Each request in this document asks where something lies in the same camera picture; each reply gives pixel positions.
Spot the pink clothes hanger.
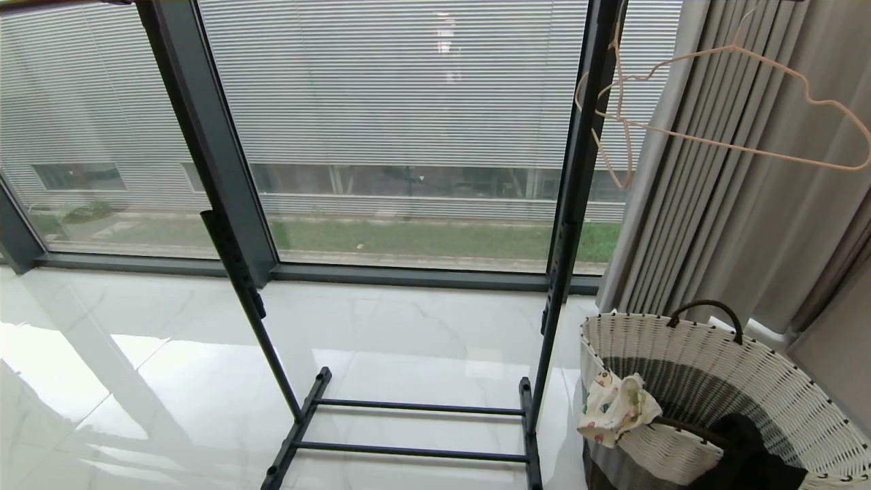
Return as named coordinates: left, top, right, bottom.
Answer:
left=612, top=0, right=871, bottom=172
left=575, top=20, right=637, bottom=191

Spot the black garment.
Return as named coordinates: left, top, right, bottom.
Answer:
left=686, top=412, right=810, bottom=490

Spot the black clothes rack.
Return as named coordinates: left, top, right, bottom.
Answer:
left=0, top=0, right=807, bottom=490

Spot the white laundry basket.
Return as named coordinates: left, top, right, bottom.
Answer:
left=578, top=299, right=871, bottom=490

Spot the window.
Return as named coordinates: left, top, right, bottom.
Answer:
left=0, top=0, right=683, bottom=295

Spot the cream printed garment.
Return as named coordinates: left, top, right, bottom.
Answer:
left=577, top=370, right=663, bottom=448

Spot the beige curtain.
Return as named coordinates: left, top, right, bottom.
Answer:
left=597, top=0, right=871, bottom=336

